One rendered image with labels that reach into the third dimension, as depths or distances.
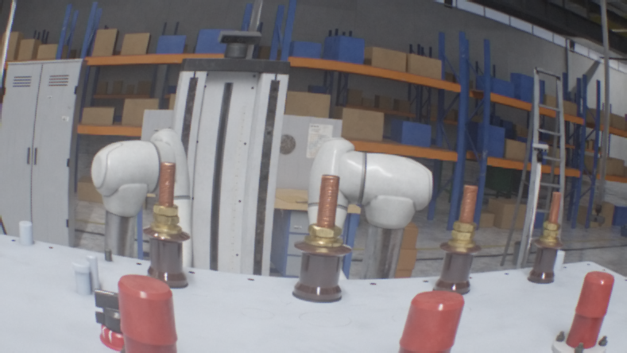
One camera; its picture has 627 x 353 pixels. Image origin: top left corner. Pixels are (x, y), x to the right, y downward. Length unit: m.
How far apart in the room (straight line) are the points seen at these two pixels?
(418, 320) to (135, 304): 0.31
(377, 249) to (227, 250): 0.47
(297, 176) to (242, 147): 3.98
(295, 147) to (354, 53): 3.38
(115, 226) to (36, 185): 4.14
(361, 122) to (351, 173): 7.49
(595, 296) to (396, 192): 1.07
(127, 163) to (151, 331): 0.95
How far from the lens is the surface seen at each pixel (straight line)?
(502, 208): 10.36
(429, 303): 0.72
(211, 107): 2.03
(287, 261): 5.45
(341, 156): 1.84
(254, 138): 2.03
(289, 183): 6.03
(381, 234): 1.88
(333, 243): 1.14
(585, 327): 0.93
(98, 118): 8.82
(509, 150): 10.46
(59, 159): 5.65
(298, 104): 9.09
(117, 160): 1.56
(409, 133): 9.57
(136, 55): 8.68
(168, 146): 1.68
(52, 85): 5.64
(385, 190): 1.82
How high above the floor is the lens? 1.70
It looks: 7 degrees down
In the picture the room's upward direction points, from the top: 6 degrees clockwise
